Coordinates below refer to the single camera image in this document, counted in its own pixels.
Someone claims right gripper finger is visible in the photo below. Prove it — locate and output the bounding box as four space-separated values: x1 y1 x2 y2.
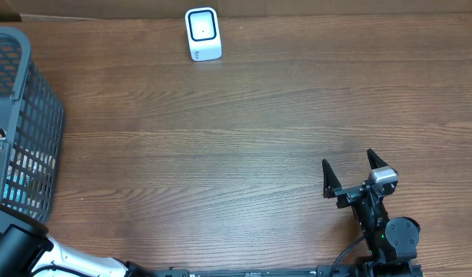
322 159 342 199
367 149 388 169

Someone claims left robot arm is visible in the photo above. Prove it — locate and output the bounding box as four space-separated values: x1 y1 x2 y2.
0 203 154 277

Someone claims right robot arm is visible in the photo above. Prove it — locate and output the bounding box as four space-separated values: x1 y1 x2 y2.
317 149 423 277

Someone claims white barcode scanner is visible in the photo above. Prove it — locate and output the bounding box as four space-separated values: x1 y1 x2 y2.
184 7 222 62

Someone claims grey plastic mesh basket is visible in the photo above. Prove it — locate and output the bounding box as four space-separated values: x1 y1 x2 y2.
0 27 65 222

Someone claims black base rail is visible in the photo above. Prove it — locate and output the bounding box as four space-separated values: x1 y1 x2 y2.
153 264 424 277

